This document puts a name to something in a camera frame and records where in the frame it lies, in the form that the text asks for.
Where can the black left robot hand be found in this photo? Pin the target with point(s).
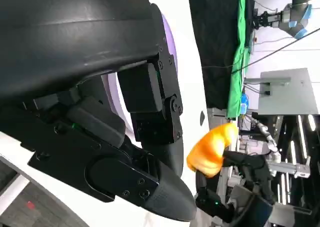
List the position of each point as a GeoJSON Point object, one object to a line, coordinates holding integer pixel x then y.
{"type": "Point", "coordinates": [75, 49]}

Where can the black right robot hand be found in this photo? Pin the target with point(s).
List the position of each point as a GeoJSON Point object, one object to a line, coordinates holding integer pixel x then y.
{"type": "Point", "coordinates": [255, 172]}

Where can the orange and white bread roll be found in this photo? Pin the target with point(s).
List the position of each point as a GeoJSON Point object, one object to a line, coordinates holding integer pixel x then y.
{"type": "Point", "coordinates": [212, 149]}

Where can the lilac plate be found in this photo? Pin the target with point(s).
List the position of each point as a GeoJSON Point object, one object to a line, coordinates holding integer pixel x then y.
{"type": "Point", "coordinates": [115, 99]}

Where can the black round table grommet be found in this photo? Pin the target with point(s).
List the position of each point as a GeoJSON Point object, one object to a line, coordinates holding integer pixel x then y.
{"type": "Point", "coordinates": [202, 117]}

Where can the grey metal cabinet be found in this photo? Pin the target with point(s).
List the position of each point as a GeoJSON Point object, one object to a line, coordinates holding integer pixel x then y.
{"type": "Point", "coordinates": [287, 94]}

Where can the green cloth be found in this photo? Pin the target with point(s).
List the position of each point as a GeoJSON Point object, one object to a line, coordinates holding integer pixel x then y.
{"type": "Point", "coordinates": [237, 82]}

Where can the black curtain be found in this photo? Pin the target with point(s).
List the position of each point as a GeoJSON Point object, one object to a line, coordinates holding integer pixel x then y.
{"type": "Point", "coordinates": [215, 49]}

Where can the aluminium frame profile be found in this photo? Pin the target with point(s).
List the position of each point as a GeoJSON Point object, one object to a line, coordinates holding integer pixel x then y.
{"type": "Point", "coordinates": [290, 167]}

